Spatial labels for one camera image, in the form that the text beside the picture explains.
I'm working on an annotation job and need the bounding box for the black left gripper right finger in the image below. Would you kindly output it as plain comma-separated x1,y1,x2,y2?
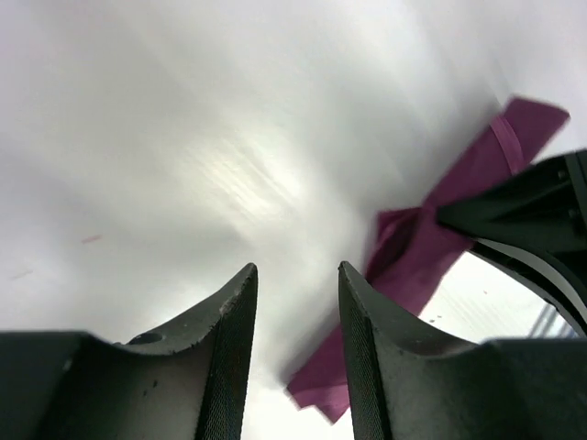
338,262,586,439

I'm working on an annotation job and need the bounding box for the purple cloth napkin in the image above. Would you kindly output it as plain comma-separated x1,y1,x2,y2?
286,94,572,422

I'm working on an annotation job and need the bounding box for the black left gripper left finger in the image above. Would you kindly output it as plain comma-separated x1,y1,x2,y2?
1,264,258,439

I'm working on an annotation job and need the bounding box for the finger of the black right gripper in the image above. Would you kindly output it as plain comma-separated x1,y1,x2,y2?
437,150,586,337

